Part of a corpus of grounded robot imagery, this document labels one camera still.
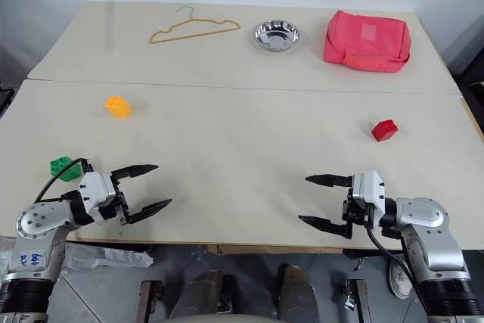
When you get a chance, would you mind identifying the dark brown rounded shape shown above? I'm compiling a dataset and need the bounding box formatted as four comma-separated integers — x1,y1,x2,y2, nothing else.
277,263,323,323
174,269,225,323

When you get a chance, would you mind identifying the red toy building block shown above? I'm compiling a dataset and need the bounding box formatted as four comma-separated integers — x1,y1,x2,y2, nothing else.
370,119,400,143

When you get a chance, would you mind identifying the green toy building block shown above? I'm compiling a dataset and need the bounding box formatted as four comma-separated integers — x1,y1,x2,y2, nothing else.
48,154,85,182

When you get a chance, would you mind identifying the pink fabric bag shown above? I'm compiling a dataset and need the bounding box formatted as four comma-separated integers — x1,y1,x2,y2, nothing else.
322,9,413,73

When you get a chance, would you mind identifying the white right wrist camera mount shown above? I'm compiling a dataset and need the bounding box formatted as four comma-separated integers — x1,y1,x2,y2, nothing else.
350,170,387,225

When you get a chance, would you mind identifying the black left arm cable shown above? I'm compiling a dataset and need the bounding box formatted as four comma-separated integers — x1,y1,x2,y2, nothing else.
34,157,94,205

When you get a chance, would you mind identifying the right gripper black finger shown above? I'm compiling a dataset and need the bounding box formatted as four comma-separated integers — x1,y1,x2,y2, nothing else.
305,173,355,189
297,214,355,240

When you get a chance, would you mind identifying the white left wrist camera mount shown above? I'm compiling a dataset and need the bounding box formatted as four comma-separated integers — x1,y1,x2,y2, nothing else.
78,171,118,222

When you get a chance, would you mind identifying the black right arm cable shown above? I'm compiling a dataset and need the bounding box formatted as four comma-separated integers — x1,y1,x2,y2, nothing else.
363,224,430,306

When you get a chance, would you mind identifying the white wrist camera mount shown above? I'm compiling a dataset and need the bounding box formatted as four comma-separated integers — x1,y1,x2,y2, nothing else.
350,170,387,225
78,171,118,222

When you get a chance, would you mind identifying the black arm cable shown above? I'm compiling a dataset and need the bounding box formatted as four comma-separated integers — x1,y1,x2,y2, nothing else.
363,224,430,306
34,157,94,205

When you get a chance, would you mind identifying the yellow toy building block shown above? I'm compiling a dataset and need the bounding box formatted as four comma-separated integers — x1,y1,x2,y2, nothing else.
104,95,132,120

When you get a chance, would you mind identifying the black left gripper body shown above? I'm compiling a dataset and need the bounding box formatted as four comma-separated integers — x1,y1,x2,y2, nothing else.
97,173,133,227

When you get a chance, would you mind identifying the brown cardboard sheet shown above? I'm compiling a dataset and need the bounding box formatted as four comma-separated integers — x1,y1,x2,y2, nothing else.
216,244,344,256

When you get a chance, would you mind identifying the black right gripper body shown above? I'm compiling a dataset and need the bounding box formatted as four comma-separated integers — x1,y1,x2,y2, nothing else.
341,185,380,231

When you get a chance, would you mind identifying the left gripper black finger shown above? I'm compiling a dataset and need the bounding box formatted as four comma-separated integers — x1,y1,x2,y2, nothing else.
126,197,173,225
111,163,160,182

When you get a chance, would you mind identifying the shiny steel bowl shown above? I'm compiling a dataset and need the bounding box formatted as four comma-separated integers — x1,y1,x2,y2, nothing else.
253,18,304,53

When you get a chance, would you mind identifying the yellow clothes hanger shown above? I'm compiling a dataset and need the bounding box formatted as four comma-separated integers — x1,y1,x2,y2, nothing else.
147,5,242,45

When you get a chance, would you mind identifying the clear plastic bag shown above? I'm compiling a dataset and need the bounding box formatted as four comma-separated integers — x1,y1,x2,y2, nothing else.
63,242,153,275

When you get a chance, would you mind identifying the rusty metal frame leg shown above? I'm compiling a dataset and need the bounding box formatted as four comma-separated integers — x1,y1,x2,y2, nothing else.
139,278,164,323
344,278,371,323

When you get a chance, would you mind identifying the white sneaker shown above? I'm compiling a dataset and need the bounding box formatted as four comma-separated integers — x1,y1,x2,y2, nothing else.
388,257,412,299

